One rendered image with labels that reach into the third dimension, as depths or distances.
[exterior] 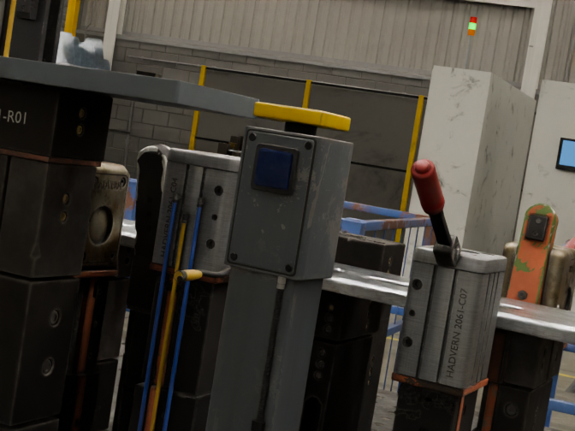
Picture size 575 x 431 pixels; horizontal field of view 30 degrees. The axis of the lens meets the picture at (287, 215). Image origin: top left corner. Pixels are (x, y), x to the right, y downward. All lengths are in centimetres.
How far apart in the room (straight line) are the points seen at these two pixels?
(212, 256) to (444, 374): 25
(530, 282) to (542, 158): 783
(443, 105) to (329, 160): 838
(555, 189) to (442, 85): 128
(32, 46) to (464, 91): 828
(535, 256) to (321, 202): 48
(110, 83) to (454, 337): 36
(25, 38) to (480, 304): 46
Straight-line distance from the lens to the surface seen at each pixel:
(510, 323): 105
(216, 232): 103
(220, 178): 103
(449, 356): 95
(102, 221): 117
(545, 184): 908
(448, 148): 917
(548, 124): 910
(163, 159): 113
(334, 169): 85
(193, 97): 86
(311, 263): 84
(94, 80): 88
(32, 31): 98
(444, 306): 95
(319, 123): 82
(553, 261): 127
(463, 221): 912
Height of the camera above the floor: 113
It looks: 4 degrees down
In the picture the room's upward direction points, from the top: 9 degrees clockwise
